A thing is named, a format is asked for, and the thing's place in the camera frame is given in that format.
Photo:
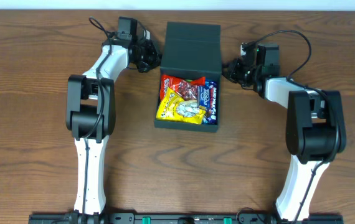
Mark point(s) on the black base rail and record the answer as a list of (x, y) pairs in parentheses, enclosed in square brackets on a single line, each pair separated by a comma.
[(131, 218)]

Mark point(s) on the blue Eclipse mint box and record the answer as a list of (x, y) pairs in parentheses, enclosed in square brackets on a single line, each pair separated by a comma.
[(203, 97)]

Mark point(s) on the red snack bag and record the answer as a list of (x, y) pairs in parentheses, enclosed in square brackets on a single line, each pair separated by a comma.
[(185, 88)]

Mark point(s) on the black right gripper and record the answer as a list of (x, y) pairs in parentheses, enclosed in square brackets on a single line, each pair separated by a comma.
[(233, 72)]

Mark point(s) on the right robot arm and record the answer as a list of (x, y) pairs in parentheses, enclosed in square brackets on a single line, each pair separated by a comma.
[(315, 133)]

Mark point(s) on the yellow snack bag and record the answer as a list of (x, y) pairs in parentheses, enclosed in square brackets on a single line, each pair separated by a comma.
[(174, 108)]

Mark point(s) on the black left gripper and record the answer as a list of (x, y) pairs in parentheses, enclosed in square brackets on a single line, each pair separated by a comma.
[(152, 56)]

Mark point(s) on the Dairy Milk chocolate bar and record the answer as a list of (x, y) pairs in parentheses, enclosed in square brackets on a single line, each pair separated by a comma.
[(211, 117)]

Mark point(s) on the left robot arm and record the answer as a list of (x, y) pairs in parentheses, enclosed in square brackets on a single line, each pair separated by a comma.
[(91, 115)]

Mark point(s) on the dark green box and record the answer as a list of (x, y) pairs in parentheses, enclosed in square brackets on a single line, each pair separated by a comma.
[(192, 51)]

